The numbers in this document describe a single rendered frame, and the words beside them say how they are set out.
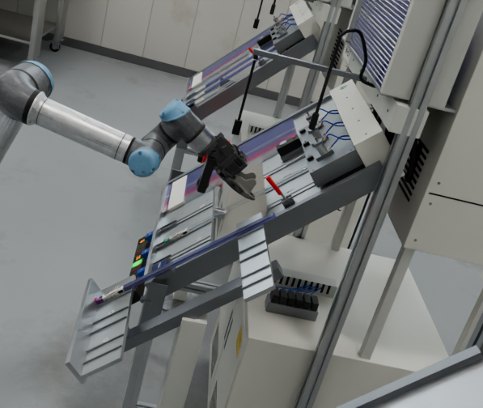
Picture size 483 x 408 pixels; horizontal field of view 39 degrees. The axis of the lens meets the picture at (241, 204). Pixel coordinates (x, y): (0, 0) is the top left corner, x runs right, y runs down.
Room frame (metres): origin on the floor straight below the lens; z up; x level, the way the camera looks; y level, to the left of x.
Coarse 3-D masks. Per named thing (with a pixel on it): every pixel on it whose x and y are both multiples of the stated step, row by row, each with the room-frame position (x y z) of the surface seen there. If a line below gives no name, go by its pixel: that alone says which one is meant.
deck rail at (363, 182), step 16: (352, 176) 1.66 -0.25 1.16; (368, 176) 1.66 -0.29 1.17; (320, 192) 1.65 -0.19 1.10; (336, 192) 1.65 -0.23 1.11; (352, 192) 1.66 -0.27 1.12; (368, 192) 1.66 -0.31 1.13; (288, 208) 1.65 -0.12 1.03; (304, 208) 1.64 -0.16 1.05; (320, 208) 1.65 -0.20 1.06; (336, 208) 1.65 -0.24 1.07; (272, 224) 1.63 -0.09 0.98; (288, 224) 1.64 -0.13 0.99; (304, 224) 1.64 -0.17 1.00; (272, 240) 1.63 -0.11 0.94; (208, 256) 1.62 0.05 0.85; (224, 256) 1.62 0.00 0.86; (176, 272) 1.61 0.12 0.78; (192, 272) 1.61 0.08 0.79; (208, 272) 1.62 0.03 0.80; (176, 288) 1.61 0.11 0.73
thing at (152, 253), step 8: (168, 184) 2.27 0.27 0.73; (160, 200) 2.12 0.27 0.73; (160, 208) 2.05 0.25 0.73; (160, 216) 1.99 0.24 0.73; (160, 224) 1.95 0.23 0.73; (152, 240) 1.83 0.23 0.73; (152, 248) 1.78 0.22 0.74; (152, 256) 1.74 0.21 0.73; (152, 264) 1.70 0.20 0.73; (144, 272) 1.65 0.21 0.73
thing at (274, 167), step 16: (320, 112) 2.25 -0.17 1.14; (272, 160) 2.05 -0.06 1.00; (288, 160) 1.98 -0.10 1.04; (304, 160) 1.93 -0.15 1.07; (272, 176) 1.92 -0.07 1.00; (304, 176) 1.82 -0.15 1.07; (272, 192) 1.82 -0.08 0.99; (288, 192) 1.77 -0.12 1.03; (304, 192) 1.72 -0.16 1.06; (272, 208) 1.72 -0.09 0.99
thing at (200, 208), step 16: (208, 192) 2.04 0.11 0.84; (176, 208) 2.04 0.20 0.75; (192, 208) 1.98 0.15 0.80; (208, 208) 1.92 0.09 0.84; (176, 224) 1.91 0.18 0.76; (192, 224) 1.86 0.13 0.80; (208, 224) 1.81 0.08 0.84; (160, 240) 1.85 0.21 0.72; (176, 240) 1.80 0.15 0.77; (192, 240) 1.75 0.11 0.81; (208, 240) 1.70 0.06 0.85; (160, 256) 1.75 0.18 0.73; (176, 256) 1.70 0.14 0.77
